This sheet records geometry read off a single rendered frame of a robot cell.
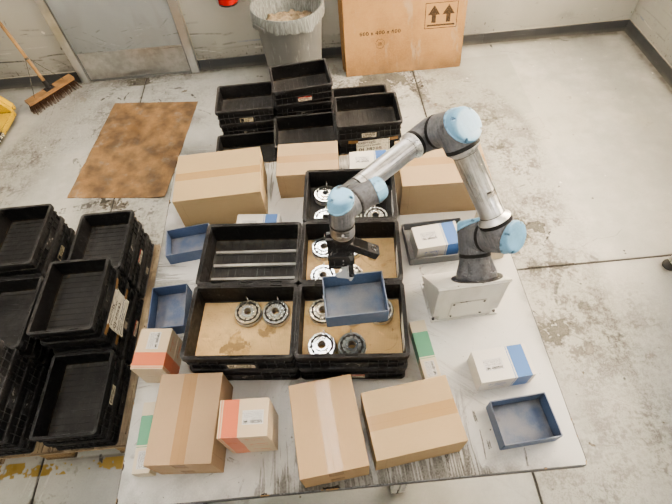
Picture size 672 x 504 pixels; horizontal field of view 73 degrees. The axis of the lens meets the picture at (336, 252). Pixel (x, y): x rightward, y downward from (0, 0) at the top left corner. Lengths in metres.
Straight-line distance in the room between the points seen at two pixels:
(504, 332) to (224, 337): 1.10
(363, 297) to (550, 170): 2.36
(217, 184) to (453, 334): 1.23
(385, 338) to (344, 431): 0.37
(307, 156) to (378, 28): 2.14
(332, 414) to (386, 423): 0.18
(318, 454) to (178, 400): 0.52
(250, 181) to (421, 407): 1.23
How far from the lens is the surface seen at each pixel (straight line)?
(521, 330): 1.99
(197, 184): 2.22
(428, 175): 2.12
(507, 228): 1.62
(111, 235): 2.93
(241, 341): 1.78
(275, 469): 1.75
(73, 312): 2.58
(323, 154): 2.28
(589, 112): 4.24
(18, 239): 3.05
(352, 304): 1.52
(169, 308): 2.10
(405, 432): 1.59
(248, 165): 2.23
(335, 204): 1.24
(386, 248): 1.93
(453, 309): 1.86
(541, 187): 3.49
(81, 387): 2.64
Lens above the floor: 2.40
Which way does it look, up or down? 55 degrees down
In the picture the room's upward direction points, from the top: 5 degrees counter-clockwise
